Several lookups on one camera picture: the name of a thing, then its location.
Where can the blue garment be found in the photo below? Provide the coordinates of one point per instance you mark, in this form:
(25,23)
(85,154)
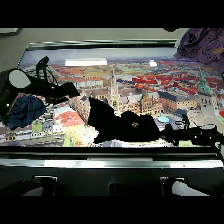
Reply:
(25,111)

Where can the purple garment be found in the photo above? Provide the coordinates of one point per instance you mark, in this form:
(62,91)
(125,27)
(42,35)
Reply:
(205,45)

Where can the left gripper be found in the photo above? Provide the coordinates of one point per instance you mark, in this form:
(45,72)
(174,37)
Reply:
(66,91)

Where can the silver frame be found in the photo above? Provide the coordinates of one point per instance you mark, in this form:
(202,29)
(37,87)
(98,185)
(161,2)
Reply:
(110,166)

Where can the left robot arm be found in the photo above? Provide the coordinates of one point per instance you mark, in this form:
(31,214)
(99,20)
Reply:
(20,81)

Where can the black garment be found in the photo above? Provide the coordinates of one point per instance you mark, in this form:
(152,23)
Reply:
(116,125)

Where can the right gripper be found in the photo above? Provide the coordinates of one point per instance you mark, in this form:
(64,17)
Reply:
(171,134)

